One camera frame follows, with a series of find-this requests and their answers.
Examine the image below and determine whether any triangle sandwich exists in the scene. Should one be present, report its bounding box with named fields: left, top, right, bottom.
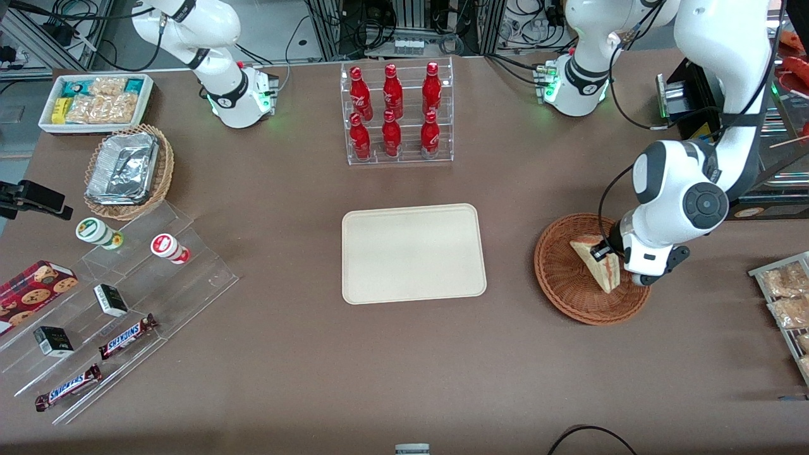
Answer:
left=570, top=235, right=623, bottom=295

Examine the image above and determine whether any brown wicker basket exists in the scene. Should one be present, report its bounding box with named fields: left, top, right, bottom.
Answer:
left=534, top=213, right=653, bottom=326

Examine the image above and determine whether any aluminium foil tray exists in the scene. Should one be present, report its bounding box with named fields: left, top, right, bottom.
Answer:
left=85, top=131, right=160, bottom=206

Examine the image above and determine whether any light wicker basket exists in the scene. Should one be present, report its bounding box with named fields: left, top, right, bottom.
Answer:
left=83, top=123, right=175, bottom=222

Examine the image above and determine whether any beige plastic tray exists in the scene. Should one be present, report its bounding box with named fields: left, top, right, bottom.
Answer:
left=341, top=203, right=487, bottom=305

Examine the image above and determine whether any steel food tray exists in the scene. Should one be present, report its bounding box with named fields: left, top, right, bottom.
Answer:
left=774, top=25, right=809, bottom=152

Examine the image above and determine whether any green lid yogurt cup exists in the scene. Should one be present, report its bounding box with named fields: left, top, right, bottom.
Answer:
left=75, top=217, right=124, bottom=251

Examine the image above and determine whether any white rectangular snack bin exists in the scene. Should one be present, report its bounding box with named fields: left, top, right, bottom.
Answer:
left=38, top=73, right=155, bottom=136

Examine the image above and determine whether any red cookie box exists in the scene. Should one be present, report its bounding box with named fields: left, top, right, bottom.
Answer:
left=0, top=260, right=79, bottom=336

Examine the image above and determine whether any large clear nut bag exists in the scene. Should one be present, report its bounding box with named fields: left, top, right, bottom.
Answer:
left=66, top=94, right=138, bottom=124

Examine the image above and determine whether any grey metal snack rack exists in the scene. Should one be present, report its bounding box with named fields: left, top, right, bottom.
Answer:
left=749, top=252, right=809, bottom=386

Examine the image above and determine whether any small black carton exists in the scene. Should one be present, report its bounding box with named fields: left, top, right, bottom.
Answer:
left=94, top=284, right=130, bottom=318
left=33, top=325, right=75, bottom=358

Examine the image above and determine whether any small clear nut bag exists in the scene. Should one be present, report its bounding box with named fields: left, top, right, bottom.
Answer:
left=88, top=77, right=128, bottom=99

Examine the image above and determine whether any red lid yogurt cup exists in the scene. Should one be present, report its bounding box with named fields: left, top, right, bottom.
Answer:
left=150, top=233, right=191, bottom=265

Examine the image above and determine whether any black power adapter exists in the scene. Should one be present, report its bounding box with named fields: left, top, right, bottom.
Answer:
left=44, top=22, right=75, bottom=46

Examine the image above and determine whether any snickers chocolate bar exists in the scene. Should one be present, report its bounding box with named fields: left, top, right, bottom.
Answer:
left=35, top=363, right=103, bottom=413
left=98, top=313, right=159, bottom=361

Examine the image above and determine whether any clear acrylic stepped display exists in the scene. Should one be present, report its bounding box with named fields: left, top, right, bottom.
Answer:
left=0, top=201, right=240, bottom=425

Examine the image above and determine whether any black sealing machine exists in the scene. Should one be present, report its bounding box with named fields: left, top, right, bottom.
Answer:
left=657, top=57, right=809, bottom=221

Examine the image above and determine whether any red cola bottle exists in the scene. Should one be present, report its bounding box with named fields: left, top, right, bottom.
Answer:
left=422, top=61, right=442, bottom=116
left=350, top=66, right=374, bottom=121
left=420, top=111, right=441, bottom=159
left=382, top=109, right=402, bottom=157
left=349, top=112, right=372, bottom=160
left=383, top=63, right=404, bottom=119

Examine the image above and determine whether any clear acrylic bottle rack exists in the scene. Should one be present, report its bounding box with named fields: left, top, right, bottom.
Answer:
left=340, top=57, right=454, bottom=166

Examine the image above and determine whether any black looped cable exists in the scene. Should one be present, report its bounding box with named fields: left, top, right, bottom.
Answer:
left=547, top=425, right=638, bottom=455

